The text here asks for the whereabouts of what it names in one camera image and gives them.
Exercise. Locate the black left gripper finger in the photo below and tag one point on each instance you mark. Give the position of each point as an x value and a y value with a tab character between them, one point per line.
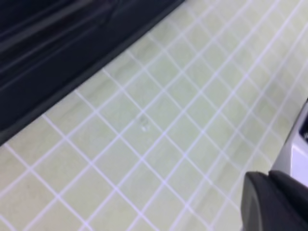
273	202

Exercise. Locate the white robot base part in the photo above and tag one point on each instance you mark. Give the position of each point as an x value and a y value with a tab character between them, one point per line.
293	156

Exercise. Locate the black wire dish rack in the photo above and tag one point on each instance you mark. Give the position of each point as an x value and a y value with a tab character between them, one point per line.
50	47

